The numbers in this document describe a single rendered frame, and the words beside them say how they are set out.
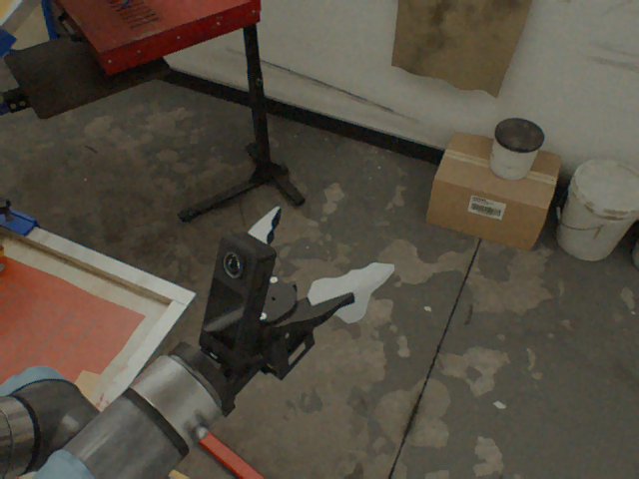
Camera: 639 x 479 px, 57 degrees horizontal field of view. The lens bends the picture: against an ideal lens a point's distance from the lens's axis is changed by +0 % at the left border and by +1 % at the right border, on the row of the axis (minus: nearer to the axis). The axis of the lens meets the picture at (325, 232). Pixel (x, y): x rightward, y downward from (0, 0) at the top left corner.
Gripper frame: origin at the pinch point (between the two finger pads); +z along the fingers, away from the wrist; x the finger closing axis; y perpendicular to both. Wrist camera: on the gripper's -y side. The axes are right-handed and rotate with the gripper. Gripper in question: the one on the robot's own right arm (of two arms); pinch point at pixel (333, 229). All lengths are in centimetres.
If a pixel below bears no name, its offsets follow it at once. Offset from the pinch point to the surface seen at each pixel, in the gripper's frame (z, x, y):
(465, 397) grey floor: 78, -17, 167
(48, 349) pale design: -19, -74, 63
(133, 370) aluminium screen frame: -11, -53, 62
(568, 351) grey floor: 121, 5, 169
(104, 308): -5, -73, 63
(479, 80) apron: 179, -72, 99
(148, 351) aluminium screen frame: -6, -54, 62
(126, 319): -3, -67, 64
